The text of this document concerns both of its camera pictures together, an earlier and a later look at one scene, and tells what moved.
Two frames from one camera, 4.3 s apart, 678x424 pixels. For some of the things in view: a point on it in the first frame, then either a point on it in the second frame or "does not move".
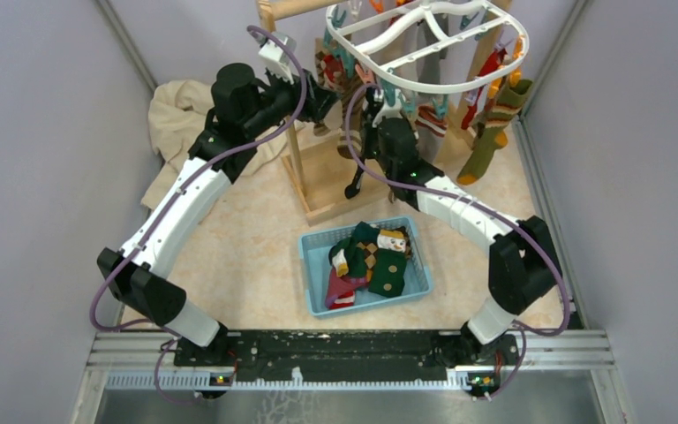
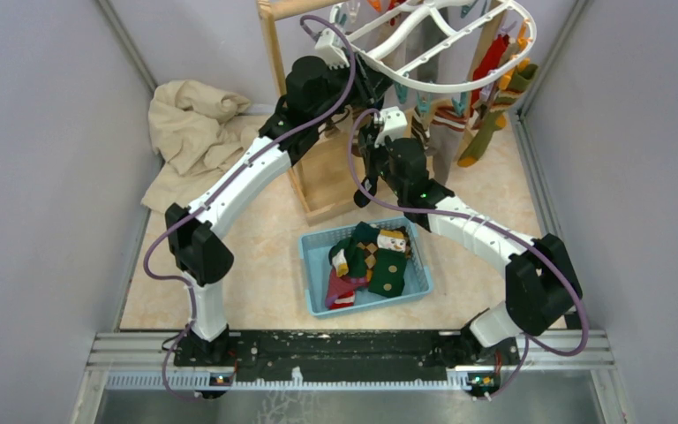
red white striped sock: x=344 y=299 does not move
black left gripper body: x=310 y=110 → x=364 y=91
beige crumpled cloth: x=177 y=111 does not move
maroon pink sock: x=339 y=284 does not move
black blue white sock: x=353 y=189 → x=370 y=185
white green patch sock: x=349 y=259 does not move
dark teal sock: x=364 y=231 does not move
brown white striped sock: x=429 y=121 → x=446 y=135
